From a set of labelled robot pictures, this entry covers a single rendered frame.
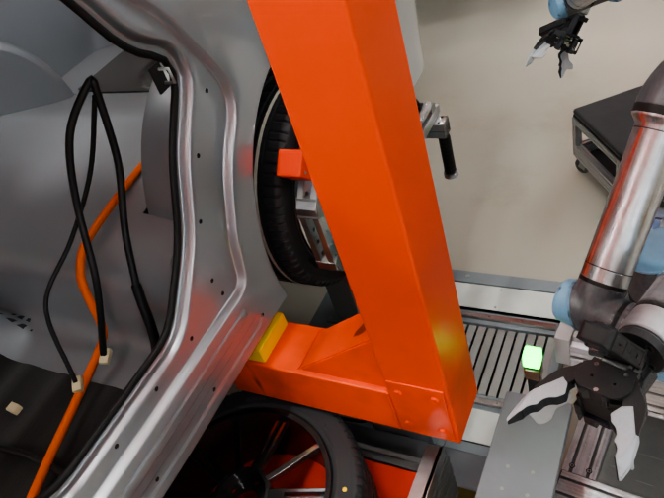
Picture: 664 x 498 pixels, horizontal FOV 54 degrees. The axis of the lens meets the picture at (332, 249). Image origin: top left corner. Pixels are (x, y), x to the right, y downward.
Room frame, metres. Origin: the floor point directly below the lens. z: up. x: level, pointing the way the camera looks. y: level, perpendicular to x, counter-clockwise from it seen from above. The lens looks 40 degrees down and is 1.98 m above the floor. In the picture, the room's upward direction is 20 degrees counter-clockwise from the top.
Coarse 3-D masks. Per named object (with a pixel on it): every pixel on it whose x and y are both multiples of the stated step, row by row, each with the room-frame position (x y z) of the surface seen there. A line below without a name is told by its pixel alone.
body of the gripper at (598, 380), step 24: (624, 336) 0.51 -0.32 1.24; (648, 336) 0.49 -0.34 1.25; (600, 360) 0.49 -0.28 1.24; (648, 360) 0.48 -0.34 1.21; (576, 384) 0.48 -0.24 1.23; (600, 384) 0.45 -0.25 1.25; (624, 384) 0.44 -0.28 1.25; (648, 384) 0.47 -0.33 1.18; (576, 408) 0.46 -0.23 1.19; (600, 408) 0.44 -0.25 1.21
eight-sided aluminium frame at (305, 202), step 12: (300, 192) 1.45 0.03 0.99; (312, 192) 1.43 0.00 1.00; (300, 204) 1.43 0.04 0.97; (312, 204) 1.41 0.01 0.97; (300, 216) 1.42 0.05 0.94; (312, 216) 1.40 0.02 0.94; (324, 216) 1.42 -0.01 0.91; (312, 228) 1.43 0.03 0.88; (324, 228) 1.40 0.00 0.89; (312, 240) 1.42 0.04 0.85; (324, 240) 1.39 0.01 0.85; (324, 252) 1.44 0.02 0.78; (336, 252) 1.41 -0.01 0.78; (324, 264) 1.41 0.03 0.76; (336, 264) 1.39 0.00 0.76
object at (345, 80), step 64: (256, 0) 0.96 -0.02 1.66; (320, 0) 0.90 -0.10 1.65; (384, 0) 0.97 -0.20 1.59; (320, 64) 0.92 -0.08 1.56; (384, 64) 0.93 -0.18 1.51; (320, 128) 0.94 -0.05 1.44; (384, 128) 0.89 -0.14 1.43; (320, 192) 0.97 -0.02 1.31; (384, 192) 0.89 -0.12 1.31; (384, 256) 0.91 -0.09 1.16; (448, 256) 1.00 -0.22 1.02; (384, 320) 0.94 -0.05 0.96; (448, 320) 0.94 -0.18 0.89; (448, 384) 0.89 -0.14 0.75
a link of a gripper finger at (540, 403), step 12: (552, 384) 0.48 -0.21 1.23; (564, 384) 0.48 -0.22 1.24; (528, 396) 0.48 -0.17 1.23; (540, 396) 0.47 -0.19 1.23; (552, 396) 0.47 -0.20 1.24; (564, 396) 0.46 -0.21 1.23; (516, 408) 0.47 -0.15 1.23; (528, 408) 0.47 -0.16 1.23; (540, 408) 0.46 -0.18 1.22; (552, 408) 0.47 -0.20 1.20; (516, 420) 0.46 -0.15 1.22; (540, 420) 0.47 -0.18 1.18
